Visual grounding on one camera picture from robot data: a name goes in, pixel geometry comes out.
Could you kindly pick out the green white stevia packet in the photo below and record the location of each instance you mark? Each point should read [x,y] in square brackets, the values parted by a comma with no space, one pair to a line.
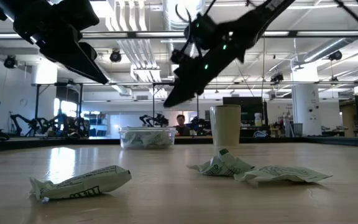
[281,174]
[158,140]
[134,139]

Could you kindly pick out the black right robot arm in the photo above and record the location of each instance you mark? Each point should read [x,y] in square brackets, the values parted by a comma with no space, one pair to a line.
[259,15]

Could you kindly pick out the wrapper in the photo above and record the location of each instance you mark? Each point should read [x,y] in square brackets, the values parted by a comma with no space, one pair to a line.
[222,165]
[79,183]

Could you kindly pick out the black ceiling spotlight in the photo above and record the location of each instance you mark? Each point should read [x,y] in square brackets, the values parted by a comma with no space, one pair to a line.
[115,56]
[277,77]
[10,61]
[335,55]

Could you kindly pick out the mesh waste bin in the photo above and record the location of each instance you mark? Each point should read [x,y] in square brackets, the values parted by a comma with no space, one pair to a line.
[297,130]

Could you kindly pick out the black aluminium table frame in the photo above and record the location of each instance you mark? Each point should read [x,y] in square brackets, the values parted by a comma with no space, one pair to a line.
[73,141]

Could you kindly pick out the black metal frame stand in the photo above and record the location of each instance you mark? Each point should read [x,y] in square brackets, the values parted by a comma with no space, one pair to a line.
[37,102]

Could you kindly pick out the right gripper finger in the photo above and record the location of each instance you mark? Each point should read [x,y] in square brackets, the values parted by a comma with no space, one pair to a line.
[182,93]

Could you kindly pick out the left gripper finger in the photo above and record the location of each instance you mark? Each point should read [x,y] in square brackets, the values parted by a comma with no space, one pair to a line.
[73,60]
[90,53]

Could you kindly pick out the black background robot arm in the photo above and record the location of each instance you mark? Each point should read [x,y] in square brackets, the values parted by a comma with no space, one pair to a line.
[61,126]
[199,124]
[154,119]
[23,124]

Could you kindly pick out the clear plastic container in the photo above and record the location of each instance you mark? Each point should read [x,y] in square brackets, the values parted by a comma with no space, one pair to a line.
[148,130]

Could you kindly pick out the white bottle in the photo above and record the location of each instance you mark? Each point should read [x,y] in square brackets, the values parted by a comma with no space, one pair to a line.
[257,120]

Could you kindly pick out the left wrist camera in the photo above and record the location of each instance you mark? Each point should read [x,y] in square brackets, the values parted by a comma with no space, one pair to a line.
[79,14]

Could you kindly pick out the person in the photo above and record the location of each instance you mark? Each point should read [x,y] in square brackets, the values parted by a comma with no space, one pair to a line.
[181,123]

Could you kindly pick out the silver ventilation duct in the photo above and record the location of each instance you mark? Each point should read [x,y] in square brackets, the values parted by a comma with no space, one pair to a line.
[328,49]

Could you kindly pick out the olive green cup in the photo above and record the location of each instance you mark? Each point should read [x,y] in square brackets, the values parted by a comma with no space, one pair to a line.
[225,127]

